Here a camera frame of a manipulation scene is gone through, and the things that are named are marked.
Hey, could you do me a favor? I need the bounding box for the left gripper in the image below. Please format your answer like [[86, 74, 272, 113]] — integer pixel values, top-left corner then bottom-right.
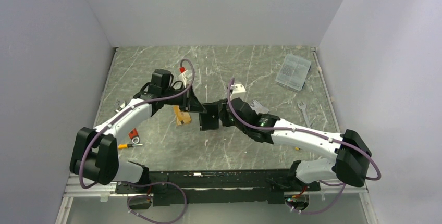
[[162, 84, 207, 114]]

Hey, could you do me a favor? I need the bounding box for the black leather card holder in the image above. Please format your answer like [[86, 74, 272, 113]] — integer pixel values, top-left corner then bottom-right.
[[199, 103, 222, 131]]

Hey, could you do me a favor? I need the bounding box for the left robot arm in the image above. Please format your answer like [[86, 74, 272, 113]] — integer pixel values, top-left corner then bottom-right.
[[69, 69, 207, 193]]

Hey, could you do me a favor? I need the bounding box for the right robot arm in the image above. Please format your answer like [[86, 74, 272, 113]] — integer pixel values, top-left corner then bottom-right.
[[219, 98, 374, 190]]

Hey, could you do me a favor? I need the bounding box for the gold card stack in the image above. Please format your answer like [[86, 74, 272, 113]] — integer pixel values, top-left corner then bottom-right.
[[174, 106, 191, 126]]

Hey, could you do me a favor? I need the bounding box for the silver card stack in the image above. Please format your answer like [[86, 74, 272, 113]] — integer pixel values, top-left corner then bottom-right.
[[250, 100, 269, 114]]

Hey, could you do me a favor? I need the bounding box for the small metal clip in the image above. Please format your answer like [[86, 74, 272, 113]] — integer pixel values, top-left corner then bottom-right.
[[114, 99, 126, 113]]

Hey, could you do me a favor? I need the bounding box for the silver wrench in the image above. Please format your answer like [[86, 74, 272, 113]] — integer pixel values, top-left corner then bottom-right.
[[297, 102, 312, 128]]

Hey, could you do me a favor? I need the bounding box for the clear plastic screw box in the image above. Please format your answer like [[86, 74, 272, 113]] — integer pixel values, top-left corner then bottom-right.
[[275, 54, 312, 91]]

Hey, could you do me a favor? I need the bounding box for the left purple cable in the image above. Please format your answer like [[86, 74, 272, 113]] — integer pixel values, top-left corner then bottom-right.
[[78, 58, 196, 224]]

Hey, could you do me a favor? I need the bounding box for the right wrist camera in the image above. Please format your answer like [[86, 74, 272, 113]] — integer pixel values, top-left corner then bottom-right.
[[230, 83, 246, 96]]

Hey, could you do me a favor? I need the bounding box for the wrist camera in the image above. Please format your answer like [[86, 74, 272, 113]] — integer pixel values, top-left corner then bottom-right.
[[178, 67, 193, 86], [230, 83, 246, 96]]

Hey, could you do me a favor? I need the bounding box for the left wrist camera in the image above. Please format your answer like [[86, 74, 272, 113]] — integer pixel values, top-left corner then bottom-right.
[[178, 67, 193, 86]]

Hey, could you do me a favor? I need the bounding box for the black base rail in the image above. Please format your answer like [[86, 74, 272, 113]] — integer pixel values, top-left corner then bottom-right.
[[115, 169, 321, 206]]

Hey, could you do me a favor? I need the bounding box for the aluminium frame rail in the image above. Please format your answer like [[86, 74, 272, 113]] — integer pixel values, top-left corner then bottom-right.
[[63, 174, 369, 198]]

